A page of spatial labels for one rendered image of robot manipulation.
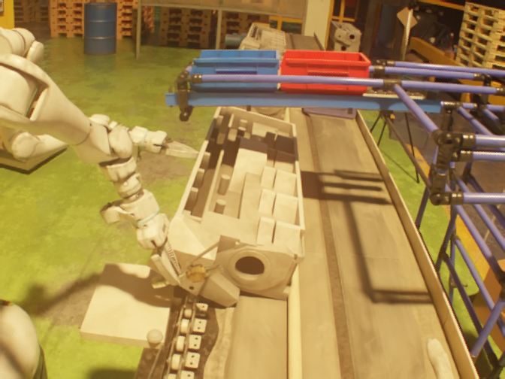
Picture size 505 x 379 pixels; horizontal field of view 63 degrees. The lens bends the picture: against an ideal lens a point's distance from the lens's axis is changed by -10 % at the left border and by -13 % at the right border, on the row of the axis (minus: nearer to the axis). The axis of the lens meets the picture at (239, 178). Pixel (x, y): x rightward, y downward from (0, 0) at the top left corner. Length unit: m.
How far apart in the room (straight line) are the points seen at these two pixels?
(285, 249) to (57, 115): 0.75
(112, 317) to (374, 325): 0.73
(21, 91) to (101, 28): 7.20
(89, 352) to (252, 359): 1.17
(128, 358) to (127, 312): 0.96
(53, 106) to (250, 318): 0.82
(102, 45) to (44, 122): 7.23
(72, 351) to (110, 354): 0.18
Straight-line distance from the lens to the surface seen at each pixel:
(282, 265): 1.27
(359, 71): 1.56
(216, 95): 1.56
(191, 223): 1.21
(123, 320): 1.20
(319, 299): 1.39
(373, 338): 1.31
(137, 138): 1.61
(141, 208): 1.02
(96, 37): 7.93
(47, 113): 0.73
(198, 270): 1.10
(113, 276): 1.34
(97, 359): 2.17
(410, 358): 1.30
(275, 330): 1.27
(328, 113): 2.92
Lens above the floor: 1.64
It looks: 27 degrees down
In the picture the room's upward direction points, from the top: 6 degrees clockwise
